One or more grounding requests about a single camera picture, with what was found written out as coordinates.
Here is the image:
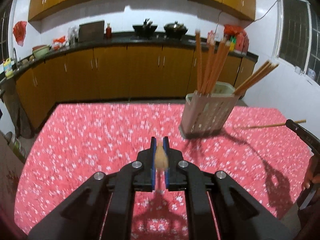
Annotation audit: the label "black wok with utensils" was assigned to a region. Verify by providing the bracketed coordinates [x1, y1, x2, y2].
[132, 18, 158, 39]

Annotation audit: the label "person right hand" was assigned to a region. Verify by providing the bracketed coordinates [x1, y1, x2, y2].
[301, 155, 320, 190]

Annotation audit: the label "red floral tablecloth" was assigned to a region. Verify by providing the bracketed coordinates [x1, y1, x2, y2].
[14, 103, 310, 233]

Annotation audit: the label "beige perforated utensil holder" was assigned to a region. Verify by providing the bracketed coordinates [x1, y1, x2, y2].
[180, 81, 240, 139]

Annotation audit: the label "right window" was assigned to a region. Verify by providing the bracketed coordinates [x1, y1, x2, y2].
[276, 0, 319, 83]

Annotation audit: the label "window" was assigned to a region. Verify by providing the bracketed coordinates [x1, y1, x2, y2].
[276, 0, 319, 83]
[0, 2, 12, 63]

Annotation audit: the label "red oil jug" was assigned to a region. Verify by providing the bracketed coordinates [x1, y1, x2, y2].
[234, 33, 249, 55]

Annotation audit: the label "lower wooden cabinets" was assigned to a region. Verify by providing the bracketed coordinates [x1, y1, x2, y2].
[15, 43, 256, 131]

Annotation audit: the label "red plastic bag on counter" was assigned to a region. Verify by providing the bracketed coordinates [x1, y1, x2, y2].
[223, 24, 246, 36]

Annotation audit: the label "green basin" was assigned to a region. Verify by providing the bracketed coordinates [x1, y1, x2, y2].
[33, 45, 50, 59]

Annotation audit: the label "orange plastic bag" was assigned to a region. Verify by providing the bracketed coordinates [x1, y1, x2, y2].
[51, 36, 66, 50]

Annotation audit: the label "yellow detergent bottle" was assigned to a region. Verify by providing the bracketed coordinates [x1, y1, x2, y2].
[3, 58, 13, 79]

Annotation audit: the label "black wok with lid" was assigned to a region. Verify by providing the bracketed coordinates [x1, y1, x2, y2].
[164, 21, 188, 40]

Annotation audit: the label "dark cutting board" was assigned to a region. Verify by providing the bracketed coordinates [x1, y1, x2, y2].
[78, 21, 105, 43]

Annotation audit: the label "red sauce bottle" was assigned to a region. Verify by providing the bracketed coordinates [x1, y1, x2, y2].
[105, 23, 112, 39]

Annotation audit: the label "hanging red plastic bag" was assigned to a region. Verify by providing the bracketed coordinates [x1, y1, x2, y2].
[12, 21, 27, 47]

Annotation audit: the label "left window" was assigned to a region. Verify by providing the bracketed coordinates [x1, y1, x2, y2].
[0, 2, 12, 63]

